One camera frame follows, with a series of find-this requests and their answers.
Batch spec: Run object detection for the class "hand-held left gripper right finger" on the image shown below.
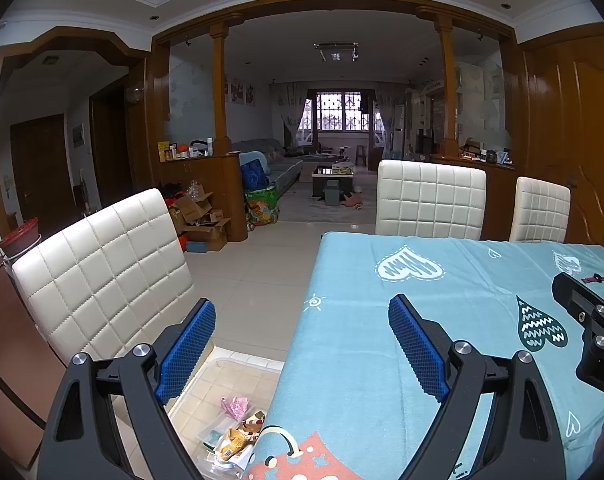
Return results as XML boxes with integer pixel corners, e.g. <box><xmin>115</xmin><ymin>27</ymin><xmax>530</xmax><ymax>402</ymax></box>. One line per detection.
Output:
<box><xmin>388</xmin><ymin>294</ymin><xmax>568</xmax><ymax>480</ymax></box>

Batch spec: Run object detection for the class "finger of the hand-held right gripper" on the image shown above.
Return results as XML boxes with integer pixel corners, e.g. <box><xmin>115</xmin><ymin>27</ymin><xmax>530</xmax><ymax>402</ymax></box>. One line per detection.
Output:
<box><xmin>552</xmin><ymin>272</ymin><xmax>604</xmax><ymax>341</ymax></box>

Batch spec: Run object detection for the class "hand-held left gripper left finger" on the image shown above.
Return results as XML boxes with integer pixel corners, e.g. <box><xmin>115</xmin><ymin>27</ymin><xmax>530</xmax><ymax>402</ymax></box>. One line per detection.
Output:
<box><xmin>38</xmin><ymin>297</ymin><xmax>217</xmax><ymax>480</ymax></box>

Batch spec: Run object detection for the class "clear plastic bin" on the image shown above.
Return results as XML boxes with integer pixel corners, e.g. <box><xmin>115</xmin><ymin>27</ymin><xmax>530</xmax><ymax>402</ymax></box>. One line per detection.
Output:
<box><xmin>167</xmin><ymin>342</ymin><xmax>283</xmax><ymax>480</ymax></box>

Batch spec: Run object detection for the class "pink paper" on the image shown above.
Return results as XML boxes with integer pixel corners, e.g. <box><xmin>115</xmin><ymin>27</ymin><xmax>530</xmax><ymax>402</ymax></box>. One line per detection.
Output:
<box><xmin>219</xmin><ymin>396</ymin><xmax>253</xmax><ymax>421</ymax></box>

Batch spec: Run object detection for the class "long red gold wrapper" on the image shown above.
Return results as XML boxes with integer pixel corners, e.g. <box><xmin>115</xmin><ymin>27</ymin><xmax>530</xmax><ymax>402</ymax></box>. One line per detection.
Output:
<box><xmin>239</xmin><ymin>410</ymin><xmax>267</xmax><ymax>441</ymax></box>

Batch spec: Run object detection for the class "yellow snack wrapper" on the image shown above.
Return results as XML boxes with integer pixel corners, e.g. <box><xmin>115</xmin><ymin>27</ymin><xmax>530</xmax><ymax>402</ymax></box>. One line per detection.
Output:
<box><xmin>217</xmin><ymin>427</ymin><xmax>253</xmax><ymax>461</ymax></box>

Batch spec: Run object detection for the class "teal printed tablecloth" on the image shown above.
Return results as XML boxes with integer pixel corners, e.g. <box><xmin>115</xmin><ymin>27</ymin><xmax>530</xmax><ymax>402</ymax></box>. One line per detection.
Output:
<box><xmin>244</xmin><ymin>231</ymin><xmax>604</xmax><ymax>480</ymax></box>

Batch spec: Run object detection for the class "white quilted leather chair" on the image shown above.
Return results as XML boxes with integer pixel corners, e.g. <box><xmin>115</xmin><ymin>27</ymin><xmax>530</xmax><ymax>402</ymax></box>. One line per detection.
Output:
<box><xmin>375</xmin><ymin>160</ymin><xmax>488</xmax><ymax>241</ymax></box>
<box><xmin>12</xmin><ymin>188</ymin><xmax>283</xmax><ymax>480</ymax></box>
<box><xmin>509</xmin><ymin>176</ymin><xmax>571</xmax><ymax>243</ymax></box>

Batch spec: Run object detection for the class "pile of cardboard boxes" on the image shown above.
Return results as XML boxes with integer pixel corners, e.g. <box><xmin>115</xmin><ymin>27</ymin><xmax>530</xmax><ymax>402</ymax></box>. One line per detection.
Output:
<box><xmin>169</xmin><ymin>180</ymin><xmax>233</xmax><ymax>253</ymax></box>

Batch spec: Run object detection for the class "brown wooden door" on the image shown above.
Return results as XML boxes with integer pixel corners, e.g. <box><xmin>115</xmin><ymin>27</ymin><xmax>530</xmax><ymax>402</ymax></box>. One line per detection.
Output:
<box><xmin>524</xmin><ymin>30</ymin><xmax>604</xmax><ymax>251</ymax></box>

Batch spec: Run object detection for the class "colourful woven bag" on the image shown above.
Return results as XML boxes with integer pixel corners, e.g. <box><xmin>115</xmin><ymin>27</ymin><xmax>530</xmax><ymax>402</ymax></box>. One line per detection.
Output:
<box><xmin>245</xmin><ymin>186</ymin><xmax>280</xmax><ymax>228</ymax></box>

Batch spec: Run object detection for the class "coffee table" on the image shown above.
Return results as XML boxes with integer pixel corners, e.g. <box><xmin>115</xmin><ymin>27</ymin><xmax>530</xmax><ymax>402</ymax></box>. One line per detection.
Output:
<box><xmin>312</xmin><ymin>162</ymin><xmax>357</xmax><ymax>198</ymax></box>

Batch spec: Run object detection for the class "row of counter bottles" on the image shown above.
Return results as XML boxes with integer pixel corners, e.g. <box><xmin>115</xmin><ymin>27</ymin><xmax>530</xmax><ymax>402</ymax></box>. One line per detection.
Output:
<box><xmin>157</xmin><ymin>137</ymin><xmax>215</xmax><ymax>161</ymax></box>

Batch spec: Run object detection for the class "grey sofa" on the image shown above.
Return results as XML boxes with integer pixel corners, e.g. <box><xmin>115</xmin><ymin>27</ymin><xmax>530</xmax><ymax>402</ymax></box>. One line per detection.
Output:
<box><xmin>232</xmin><ymin>137</ymin><xmax>305</xmax><ymax>196</ymax></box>

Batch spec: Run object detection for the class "white standing air conditioner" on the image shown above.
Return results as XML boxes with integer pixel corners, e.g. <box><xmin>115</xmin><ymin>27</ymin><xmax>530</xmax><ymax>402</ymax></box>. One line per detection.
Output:
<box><xmin>393</xmin><ymin>105</ymin><xmax>407</xmax><ymax>161</ymax></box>

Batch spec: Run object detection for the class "barred window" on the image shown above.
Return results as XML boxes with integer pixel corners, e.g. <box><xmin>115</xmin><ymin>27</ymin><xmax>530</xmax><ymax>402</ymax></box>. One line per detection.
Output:
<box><xmin>307</xmin><ymin>89</ymin><xmax>370</xmax><ymax>133</ymax></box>

